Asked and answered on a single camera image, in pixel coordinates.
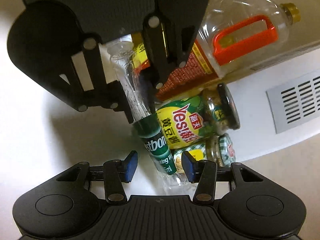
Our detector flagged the crushed clear plastic bottle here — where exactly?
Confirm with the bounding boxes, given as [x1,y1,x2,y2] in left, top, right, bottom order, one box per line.
[107,36,195,195]

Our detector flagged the small pickle jar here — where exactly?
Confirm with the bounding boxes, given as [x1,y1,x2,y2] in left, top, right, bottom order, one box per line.
[171,133,236,173]

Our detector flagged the tall pickle jar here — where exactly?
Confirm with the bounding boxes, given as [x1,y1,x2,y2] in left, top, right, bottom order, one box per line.
[156,83,240,150]

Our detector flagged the yellow oil bottle red handle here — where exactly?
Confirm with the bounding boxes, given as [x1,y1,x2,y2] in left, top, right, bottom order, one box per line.
[132,0,302,102]

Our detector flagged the wall vent grille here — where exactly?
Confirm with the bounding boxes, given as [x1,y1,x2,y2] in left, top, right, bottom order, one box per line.
[266,71,319,134]

